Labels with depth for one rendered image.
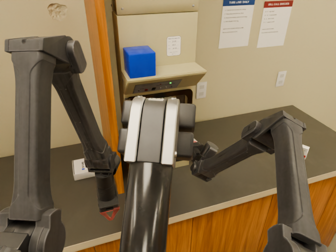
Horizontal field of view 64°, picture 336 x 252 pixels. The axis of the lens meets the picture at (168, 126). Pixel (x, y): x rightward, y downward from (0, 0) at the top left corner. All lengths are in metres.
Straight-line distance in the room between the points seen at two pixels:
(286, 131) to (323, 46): 1.63
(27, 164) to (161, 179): 0.32
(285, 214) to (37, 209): 0.46
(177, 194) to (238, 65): 0.96
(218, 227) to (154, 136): 1.23
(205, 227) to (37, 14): 1.29
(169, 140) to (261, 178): 1.22
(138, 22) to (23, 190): 0.73
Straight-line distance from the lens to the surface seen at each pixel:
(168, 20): 1.11
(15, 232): 0.59
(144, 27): 1.09
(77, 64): 0.62
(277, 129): 0.74
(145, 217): 0.27
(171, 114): 0.28
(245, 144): 0.84
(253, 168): 1.52
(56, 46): 0.58
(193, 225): 1.38
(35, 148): 0.54
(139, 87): 1.07
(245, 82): 1.96
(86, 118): 0.72
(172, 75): 1.05
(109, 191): 0.93
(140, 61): 1.00
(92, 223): 1.24
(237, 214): 1.48
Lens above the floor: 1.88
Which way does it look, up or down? 31 degrees down
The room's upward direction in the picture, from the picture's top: straight up
